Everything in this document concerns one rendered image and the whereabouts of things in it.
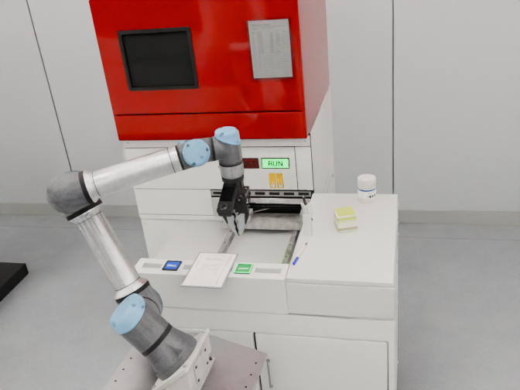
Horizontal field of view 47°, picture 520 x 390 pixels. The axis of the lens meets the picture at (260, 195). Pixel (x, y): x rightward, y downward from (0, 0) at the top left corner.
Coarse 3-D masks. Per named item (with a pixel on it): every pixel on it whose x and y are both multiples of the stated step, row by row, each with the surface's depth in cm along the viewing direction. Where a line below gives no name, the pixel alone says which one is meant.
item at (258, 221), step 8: (256, 216) 251; (264, 216) 250; (272, 216) 250; (280, 216) 249; (288, 216) 248; (296, 216) 248; (224, 224) 249; (248, 224) 247; (256, 224) 246; (264, 224) 245; (272, 224) 244; (280, 224) 243; (288, 224) 242; (296, 224) 241
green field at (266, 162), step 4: (264, 160) 245; (268, 160) 244; (272, 160) 244; (276, 160) 243; (280, 160) 243; (284, 160) 243; (264, 164) 246; (268, 164) 245; (272, 164) 245; (276, 164) 244; (280, 164) 244; (284, 164) 244; (288, 164) 243
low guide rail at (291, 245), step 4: (292, 232) 242; (296, 232) 241; (292, 236) 239; (296, 236) 241; (292, 240) 236; (296, 240) 241; (288, 244) 234; (292, 244) 234; (288, 248) 231; (292, 248) 233; (288, 252) 228; (292, 252) 233; (284, 256) 226; (288, 256) 226; (284, 260) 224; (288, 260) 224
